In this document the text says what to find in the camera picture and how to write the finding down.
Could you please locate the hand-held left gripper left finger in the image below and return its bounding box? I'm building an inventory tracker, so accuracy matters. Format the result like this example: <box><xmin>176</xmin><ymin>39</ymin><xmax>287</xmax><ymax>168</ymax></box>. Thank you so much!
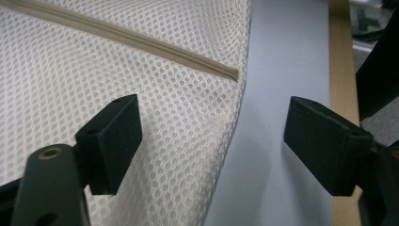
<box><xmin>74</xmin><ymin>93</ymin><xmax>143</xmax><ymax>196</ymax></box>

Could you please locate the cream mesh zipper bag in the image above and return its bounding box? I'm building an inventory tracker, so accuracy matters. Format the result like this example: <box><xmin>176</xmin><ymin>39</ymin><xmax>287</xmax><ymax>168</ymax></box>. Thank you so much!
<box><xmin>0</xmin><ymin>0</ymin><xmax>252</xmax><ymax>226</ymax></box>

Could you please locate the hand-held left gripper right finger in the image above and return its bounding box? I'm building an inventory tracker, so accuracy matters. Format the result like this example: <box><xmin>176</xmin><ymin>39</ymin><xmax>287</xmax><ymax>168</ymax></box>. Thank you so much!
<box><xmin>283</xmin><ymin>95</ymin><xmax>375</xmax><ymax>198</ymax></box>

